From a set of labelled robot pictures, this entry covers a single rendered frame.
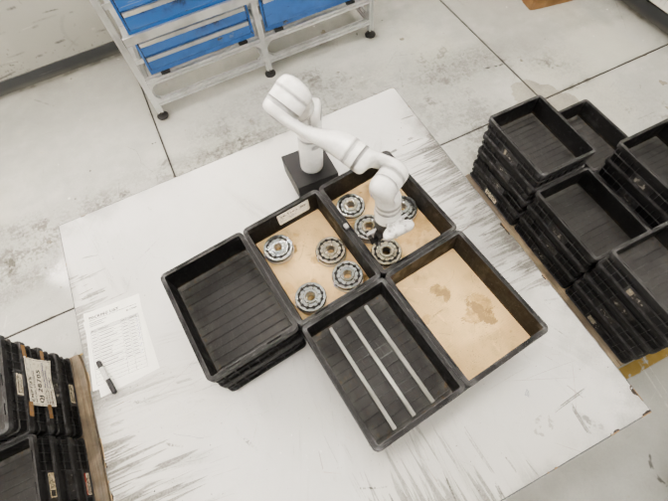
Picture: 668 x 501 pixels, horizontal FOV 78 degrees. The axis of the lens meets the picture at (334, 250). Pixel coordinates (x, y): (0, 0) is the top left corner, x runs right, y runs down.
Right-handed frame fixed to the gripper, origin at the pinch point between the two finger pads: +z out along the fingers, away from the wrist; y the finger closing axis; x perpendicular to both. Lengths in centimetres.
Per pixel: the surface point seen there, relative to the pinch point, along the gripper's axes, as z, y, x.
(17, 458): 55, 160, -10
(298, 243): 13.8, 24.1, -19.5
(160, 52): 53, 43, -204
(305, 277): 13.6, 27.6, -6.2
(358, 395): 13.5, 29.5, 35.4
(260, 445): 25, 64, 33
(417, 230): 14.9, -15.2, -3.9
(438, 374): 14.2, 5.3, 41.1
